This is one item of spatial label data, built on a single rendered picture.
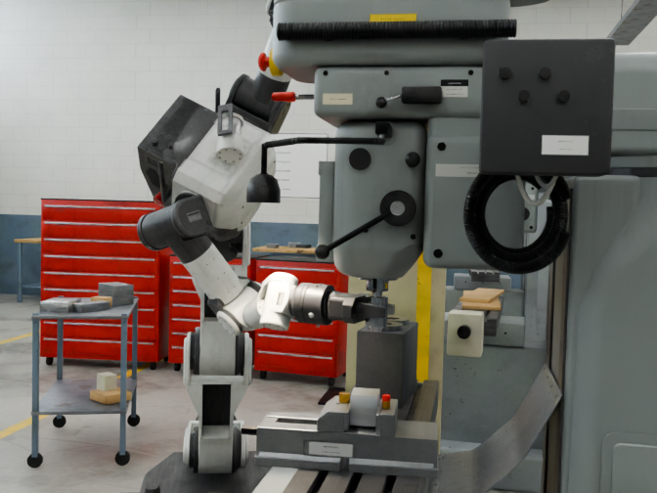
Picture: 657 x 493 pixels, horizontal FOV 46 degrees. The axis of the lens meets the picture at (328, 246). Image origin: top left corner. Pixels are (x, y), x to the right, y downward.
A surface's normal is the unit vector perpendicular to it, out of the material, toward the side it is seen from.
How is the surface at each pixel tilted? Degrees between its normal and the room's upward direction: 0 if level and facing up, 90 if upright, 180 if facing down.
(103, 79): 90
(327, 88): 90
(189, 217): 73
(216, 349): 81
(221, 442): 118
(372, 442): 90
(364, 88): 90
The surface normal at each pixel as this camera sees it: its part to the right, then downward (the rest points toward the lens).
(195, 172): 0.13, -0.47
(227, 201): 0.55, 0.44
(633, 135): -0.18, 0.04
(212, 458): 0.12, 0.29
